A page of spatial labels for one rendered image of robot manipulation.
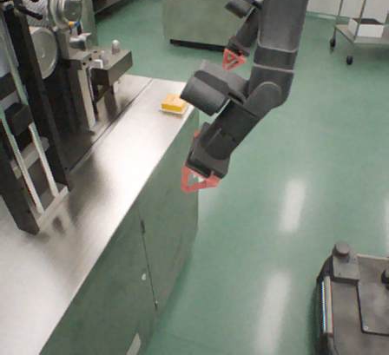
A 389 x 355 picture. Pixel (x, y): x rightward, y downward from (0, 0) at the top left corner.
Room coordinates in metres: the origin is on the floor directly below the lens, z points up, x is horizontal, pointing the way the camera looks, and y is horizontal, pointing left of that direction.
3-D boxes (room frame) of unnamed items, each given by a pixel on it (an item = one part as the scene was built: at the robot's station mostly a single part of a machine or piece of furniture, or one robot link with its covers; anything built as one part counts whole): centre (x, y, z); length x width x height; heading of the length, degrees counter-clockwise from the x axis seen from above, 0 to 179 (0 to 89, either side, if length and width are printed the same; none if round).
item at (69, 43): (0.86, 0.31, 1.05); 0.06 x 0.05 x 0.31; 71
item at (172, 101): (0.98, 0.07, 0.91); 0.07 x 0.07 x 0.02; 71
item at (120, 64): (1.12, 0.43, 1.00); 0.40 x 0.16 x 0.06; 71
